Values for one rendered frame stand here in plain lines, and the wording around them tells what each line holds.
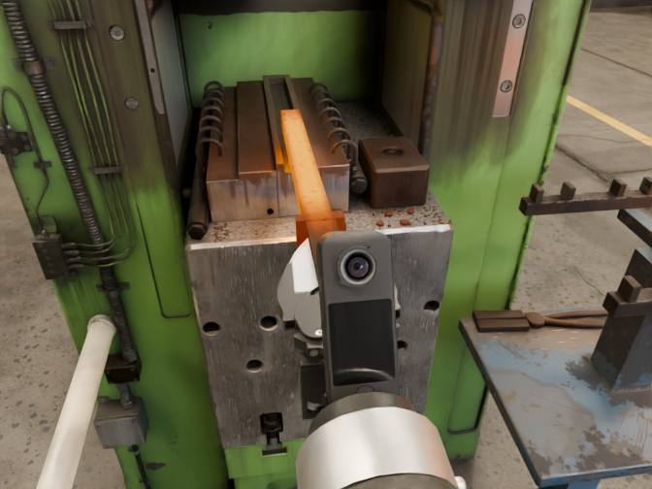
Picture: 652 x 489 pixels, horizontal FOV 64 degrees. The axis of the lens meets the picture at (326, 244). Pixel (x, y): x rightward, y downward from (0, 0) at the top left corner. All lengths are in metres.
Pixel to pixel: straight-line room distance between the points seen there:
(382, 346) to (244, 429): 0.68
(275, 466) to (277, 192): 0.57
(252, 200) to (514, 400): 0.47
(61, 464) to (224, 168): 0.48
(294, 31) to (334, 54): 0.10
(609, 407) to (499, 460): 0.81
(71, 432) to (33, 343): 1.23
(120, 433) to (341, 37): 0.95
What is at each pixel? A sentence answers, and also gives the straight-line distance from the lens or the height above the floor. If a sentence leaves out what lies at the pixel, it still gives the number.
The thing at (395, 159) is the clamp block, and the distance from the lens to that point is 0.79.
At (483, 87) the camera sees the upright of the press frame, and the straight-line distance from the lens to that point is 0.92.
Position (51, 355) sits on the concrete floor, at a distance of 2.04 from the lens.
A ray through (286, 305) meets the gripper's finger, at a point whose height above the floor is 1.05.
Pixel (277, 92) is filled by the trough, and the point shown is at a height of 0.99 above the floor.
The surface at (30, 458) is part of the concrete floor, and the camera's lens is 1.78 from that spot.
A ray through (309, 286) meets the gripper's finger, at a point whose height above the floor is 1.05.
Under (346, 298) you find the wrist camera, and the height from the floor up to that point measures 1.10.
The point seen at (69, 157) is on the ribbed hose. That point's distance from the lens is 0.89.
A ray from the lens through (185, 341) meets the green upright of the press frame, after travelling 1.11.
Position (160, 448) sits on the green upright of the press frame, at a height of 0.22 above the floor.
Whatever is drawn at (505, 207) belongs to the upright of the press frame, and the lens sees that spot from 1.06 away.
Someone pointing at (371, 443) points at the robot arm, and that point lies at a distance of 0.30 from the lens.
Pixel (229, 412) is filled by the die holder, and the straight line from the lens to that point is 0.96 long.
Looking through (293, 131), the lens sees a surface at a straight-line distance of 0.71.
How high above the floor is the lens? 1.31
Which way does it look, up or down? 34 degrees down
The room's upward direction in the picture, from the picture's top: straight up
